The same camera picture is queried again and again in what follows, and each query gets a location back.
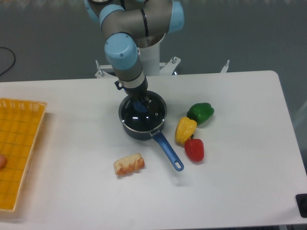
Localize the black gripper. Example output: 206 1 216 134
115 78 159 117

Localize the glass lid blue knob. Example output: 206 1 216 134
118 91 167 133

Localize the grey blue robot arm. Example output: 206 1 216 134
84 0 184 114

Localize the yellow bell pepper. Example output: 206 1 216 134
175 117 197 145

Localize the green bell pepper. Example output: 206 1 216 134
187 103 214 125

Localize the toasted bread piece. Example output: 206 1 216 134
113 153 145 176

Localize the red bell pepper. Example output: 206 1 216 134
184 135 204 162

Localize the yellow plastic basket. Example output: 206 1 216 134
0 98 47 212

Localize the pinkish object in basket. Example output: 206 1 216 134
0 154 7 169

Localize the black device at table edge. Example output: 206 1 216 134
295 194 307 218

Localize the dark pot blue handle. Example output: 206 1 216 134
118 91 185 172

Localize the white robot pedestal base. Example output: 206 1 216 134
94 34 230 79

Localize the black cable on floor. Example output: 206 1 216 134
0 46 16 76

